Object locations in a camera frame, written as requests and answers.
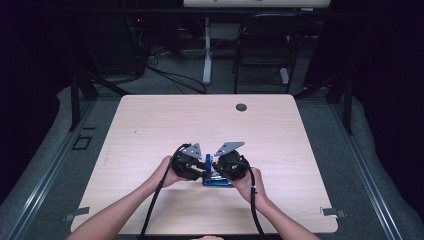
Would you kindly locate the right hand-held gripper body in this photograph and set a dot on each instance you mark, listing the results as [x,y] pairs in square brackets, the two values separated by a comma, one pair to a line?
[231,166]

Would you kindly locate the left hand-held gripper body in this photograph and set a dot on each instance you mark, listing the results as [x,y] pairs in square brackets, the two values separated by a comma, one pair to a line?
[185,165]

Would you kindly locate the blue stapler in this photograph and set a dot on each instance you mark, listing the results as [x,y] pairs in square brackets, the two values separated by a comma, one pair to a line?
[216,182]

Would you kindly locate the person's left hand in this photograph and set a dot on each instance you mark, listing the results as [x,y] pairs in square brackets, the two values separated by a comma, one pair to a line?
[165,176]

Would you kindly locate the person's right hand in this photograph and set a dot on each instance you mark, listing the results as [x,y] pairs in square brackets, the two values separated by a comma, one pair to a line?
[246,190]

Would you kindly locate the dark round table grommet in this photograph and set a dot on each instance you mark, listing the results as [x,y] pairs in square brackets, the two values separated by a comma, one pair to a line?
[241,107]

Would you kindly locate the white desk leg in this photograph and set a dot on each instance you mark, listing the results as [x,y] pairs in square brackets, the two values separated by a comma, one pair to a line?
[284,76]
[207,60]

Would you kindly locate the black chair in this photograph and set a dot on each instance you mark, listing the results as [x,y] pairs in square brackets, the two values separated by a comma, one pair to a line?
[266,43]

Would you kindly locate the grey metal table bracket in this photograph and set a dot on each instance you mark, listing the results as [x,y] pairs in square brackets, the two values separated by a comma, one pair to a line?
[333,212]
[78,213]

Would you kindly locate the black frame post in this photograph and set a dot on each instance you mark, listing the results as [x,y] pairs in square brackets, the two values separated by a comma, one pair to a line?
[348,106]
[74,100]

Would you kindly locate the aluminium floor rail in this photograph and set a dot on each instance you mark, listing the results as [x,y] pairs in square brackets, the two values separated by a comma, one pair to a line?
[40,186]
[370,186]

